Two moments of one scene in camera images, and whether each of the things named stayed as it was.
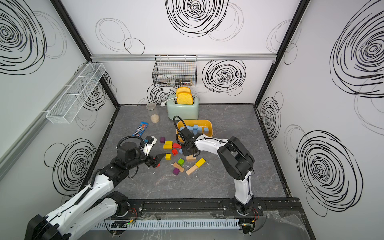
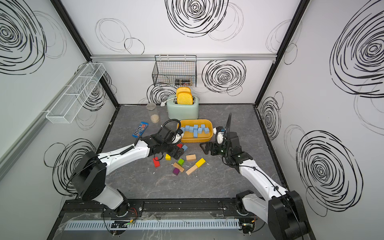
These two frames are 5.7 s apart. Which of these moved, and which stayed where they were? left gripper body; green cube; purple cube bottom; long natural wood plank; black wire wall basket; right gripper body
Moved: left gripper body; right gripper body
Stayed: black wire wall basket; green cube; purple cube bottom; long natural wood plank
